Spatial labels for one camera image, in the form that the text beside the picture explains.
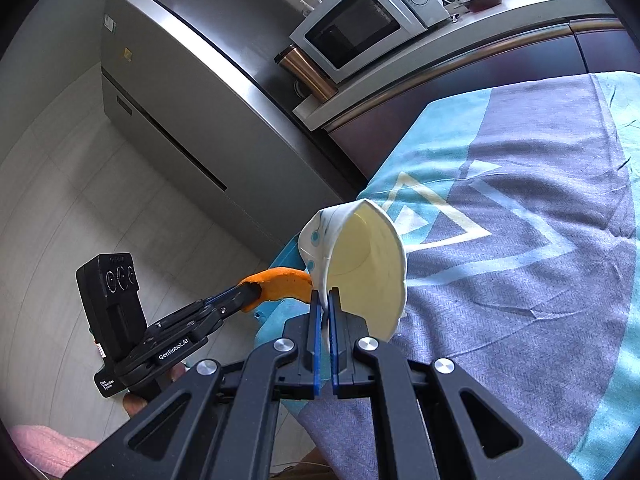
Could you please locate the person's left hand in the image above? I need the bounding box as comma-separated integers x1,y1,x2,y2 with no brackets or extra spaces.
122,365,188,420

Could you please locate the copper thermos mug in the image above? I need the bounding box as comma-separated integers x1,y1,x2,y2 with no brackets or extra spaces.
274,44,340,102

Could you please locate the blue grey printed tablecloth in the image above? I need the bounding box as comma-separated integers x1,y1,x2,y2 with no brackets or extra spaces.
252,72,640,480

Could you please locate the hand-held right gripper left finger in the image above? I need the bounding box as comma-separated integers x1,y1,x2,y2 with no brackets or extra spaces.
62,287,323,480

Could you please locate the orange peel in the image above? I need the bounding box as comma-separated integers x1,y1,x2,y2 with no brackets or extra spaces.
237,267,313,313

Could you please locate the brown kitchen base cabinet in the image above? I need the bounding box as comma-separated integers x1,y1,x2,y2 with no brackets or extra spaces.
325,15,640,186

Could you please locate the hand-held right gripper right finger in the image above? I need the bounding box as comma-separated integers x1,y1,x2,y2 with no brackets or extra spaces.
327,287,583,480

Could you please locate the grey steel refrigerator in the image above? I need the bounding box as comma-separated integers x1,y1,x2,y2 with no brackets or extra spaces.
100,0,371,261

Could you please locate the white paper cup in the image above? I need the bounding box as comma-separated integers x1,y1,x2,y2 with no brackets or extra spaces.
298,198,408,343

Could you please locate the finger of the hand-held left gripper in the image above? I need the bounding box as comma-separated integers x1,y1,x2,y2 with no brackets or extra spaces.
200,290,262,333
150,282,251,328

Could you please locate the white microwave oven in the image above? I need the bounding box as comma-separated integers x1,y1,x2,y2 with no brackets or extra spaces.
289,0,468,84

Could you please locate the pink clothing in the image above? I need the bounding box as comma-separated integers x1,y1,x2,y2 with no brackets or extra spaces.
12,424,101,478

